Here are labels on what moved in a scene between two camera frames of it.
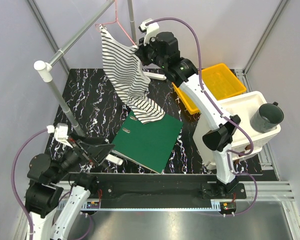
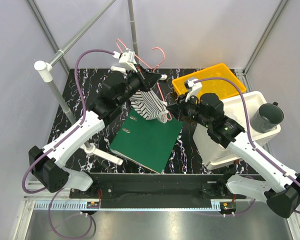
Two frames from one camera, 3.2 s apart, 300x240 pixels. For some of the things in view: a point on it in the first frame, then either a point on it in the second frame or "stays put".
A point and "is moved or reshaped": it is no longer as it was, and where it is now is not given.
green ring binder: (150, 144) stays put
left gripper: (97, 155) → (147, 79)
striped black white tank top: (129, 79) is moved or reshaped
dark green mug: (267, 117) stays put
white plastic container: (246, 142) stays put
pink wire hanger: (116, 20) → (167, 117)
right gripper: (141, 50) → (176, 109)
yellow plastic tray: (219, 81) stays put
